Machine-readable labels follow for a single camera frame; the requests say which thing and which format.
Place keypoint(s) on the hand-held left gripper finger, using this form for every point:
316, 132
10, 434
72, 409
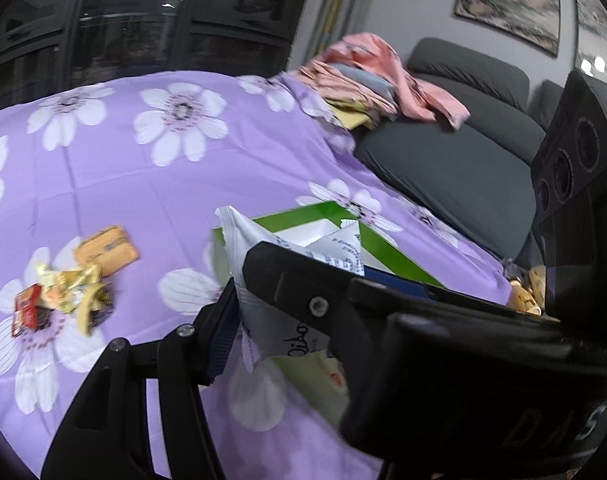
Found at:
223, 330

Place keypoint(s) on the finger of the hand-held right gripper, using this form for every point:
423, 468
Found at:
293, 285
408, 287

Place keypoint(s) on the green cardboard box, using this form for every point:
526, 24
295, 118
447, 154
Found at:
383, 255

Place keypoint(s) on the white snack packet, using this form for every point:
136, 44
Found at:
268, 320
341, 252

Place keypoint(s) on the beige wrapped item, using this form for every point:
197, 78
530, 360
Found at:
523, 290

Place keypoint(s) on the grey sofa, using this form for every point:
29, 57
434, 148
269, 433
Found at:
458, 170

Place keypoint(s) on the yellow orange snack packet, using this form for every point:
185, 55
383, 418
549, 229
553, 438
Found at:
105, 252

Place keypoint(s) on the purple floral blanket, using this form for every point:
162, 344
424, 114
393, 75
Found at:
133, 185

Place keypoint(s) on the yellow cloth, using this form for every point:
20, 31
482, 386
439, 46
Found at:
353, 116

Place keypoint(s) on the red snack packet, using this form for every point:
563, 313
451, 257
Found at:
28, 310

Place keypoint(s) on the grey blue folded cloth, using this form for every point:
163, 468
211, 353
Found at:
371, 85

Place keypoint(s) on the pink cloth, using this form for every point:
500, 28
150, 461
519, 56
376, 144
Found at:
383, 60

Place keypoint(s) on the striped curtain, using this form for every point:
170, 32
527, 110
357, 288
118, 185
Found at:
333, 5

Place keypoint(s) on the dark window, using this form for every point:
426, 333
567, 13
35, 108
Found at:
133, 25

